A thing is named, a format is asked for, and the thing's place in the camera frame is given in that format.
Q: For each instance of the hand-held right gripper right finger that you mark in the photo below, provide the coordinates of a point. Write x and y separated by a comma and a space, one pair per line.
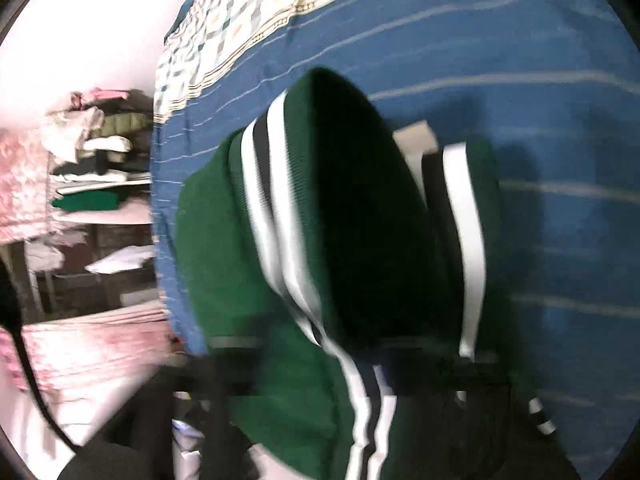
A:
470, 375

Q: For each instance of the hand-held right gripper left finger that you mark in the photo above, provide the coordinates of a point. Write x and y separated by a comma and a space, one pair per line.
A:
220, 375

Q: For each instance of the green and cream varsity jacket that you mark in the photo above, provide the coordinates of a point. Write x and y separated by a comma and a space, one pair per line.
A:
375, 210

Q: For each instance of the stack of pink folded blankets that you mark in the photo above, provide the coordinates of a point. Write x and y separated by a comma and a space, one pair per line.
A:
100, 347

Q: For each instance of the white cloth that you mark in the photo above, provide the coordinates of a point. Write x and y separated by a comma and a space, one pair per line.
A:
122, 259

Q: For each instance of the pink floral fleece blanket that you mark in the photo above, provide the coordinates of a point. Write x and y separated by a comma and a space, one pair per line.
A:
20, 185

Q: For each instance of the blue striped plaid bed sheet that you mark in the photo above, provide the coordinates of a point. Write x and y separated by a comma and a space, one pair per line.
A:
500, 35

